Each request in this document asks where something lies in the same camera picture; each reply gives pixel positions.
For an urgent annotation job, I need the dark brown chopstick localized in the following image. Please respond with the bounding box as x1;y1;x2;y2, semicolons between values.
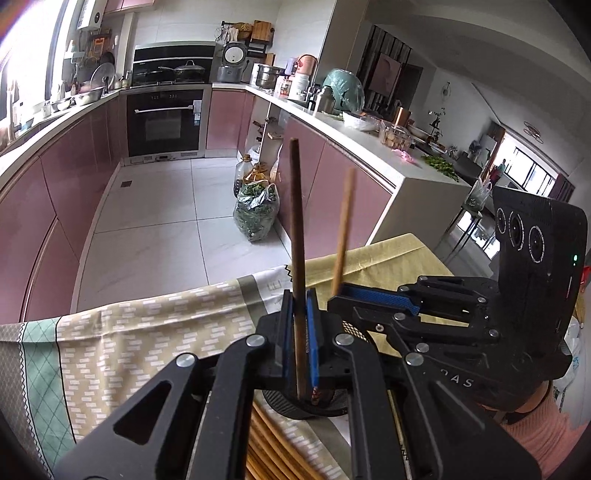
290;138;307;400

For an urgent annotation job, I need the light wooden chopstick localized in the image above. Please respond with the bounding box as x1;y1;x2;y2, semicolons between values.
331;168;356;297

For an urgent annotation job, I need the pink right sleeve forearm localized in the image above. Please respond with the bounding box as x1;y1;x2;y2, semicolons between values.
501;388;589;479

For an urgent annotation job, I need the right hand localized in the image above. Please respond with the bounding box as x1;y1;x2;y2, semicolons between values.
480;381;552;424

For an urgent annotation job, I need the yellow checked cloth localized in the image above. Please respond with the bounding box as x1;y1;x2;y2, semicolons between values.
303;233;468;361

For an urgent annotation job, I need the black mesh utensil holder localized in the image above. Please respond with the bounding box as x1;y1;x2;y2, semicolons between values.
263;390;349;420

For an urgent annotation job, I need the bag of green vegetables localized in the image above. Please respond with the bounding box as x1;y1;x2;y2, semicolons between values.
233;180;280;243

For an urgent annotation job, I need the plastic oil bottle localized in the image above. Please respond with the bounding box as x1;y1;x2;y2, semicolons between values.
232;154;253;196

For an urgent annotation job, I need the patterned beige green tablecloth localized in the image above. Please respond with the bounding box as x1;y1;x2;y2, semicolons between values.
0;265;352;480

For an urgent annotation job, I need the pink kettle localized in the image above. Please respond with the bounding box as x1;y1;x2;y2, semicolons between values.
295;54;318;77

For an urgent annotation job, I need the steel stock pot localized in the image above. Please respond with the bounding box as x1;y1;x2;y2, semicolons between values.
252;63;283;90

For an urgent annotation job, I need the black built-in oven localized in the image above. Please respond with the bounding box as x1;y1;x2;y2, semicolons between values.
126;86;211;161

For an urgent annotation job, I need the white grey rice cooker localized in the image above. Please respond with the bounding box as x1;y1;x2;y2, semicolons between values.
216;42;249;83

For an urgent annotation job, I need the black wok with lid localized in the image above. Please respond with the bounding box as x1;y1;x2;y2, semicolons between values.
157;60;206;83

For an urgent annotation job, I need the wooden cutting board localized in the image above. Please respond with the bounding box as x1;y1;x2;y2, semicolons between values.
250;20;274;44

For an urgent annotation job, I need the steel pot lid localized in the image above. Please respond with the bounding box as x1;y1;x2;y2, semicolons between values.
90;62;116;89

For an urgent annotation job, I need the white water heater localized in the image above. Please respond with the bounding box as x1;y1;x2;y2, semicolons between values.
77;0;107;31

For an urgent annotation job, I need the black right camera box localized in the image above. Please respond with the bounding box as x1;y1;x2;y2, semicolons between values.
493;187;588;356

